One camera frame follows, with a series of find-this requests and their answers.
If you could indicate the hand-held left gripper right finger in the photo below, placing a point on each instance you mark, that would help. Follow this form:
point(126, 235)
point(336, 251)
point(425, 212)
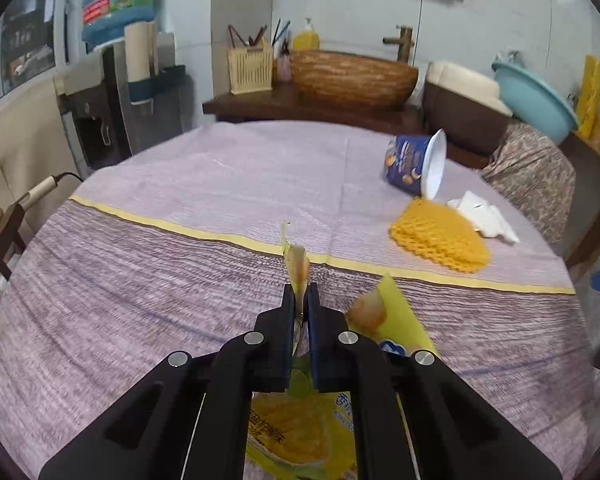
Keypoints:
point(313, 330)

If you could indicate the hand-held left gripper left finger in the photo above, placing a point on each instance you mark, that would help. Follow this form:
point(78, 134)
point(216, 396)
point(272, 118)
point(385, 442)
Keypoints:
point(282, 340)

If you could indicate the yellow snack packet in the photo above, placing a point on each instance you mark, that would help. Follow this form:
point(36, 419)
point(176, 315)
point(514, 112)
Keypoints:
point(300, 440)

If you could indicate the striped purple tablecloth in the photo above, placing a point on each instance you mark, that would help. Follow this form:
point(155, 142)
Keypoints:
point(180, 260)

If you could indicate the yellow foam fruit net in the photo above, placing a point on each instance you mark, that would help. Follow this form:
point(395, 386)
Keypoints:
point(440, 240)

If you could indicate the blue paper snack cup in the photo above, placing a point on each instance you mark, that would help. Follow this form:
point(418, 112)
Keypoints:
point(405, 160)

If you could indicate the crumpled white tissue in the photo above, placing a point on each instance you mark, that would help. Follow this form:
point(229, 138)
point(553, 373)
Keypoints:
point(485, 217)

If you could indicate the dark wooden counter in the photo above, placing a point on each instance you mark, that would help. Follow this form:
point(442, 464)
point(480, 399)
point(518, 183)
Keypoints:
point(260, 107)

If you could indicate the brown woven washbasin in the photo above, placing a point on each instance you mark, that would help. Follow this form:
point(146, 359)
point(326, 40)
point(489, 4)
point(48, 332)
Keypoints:
point(350, 82)

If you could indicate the brown and cream stool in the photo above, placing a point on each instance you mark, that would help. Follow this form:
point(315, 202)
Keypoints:
point(455, 115)

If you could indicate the small pink bottle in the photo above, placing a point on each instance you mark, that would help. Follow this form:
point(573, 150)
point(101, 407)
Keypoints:
point(284, 67)

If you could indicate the floral patterned cloth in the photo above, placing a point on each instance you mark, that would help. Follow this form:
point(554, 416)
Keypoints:
point(530, 175)

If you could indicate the cream utensil basket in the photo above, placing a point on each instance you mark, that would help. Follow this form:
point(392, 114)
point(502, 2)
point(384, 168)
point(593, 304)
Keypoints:
point(250, 70)

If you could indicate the grey water dispenser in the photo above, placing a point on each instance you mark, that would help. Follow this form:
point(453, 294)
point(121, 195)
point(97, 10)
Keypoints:
point(115, 125)

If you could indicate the dark teal holder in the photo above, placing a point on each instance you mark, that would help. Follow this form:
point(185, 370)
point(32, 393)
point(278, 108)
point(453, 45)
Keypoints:
point(165, 82)

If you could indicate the yellow soap pump bottle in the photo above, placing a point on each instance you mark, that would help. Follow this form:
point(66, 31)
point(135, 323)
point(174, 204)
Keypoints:
point(306, 40)

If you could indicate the dark wooden chair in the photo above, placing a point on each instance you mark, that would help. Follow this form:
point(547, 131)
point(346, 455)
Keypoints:
point(5, 240)

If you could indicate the dark chopsticks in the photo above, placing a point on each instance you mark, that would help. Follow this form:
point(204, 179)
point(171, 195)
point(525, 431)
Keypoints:
point(279, 32)

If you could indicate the brown chopsticks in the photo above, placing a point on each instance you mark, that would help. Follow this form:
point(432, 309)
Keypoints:
point(240, 37)

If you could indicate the brass faucet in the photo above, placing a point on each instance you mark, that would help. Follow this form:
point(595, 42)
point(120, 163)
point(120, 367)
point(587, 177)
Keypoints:
point(405, 42)

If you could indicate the wooden side cabinet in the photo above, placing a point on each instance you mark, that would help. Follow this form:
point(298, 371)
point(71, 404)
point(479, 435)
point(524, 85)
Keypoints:
point(592, 200)

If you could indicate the teal plastic basin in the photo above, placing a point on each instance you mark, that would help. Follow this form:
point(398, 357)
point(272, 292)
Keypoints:
point(535, 100)

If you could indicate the beige padded panel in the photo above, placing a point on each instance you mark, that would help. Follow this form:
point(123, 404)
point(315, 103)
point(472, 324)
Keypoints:
point(25, 135)

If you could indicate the tall yellow packet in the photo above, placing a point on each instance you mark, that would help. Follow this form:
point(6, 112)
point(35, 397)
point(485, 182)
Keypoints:
point(590, 95)

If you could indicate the blue water jug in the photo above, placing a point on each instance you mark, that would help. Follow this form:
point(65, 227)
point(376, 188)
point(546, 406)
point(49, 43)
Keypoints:
point(115, 5)

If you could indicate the dark framed window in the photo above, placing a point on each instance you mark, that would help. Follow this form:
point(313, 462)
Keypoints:
point(25, 35)

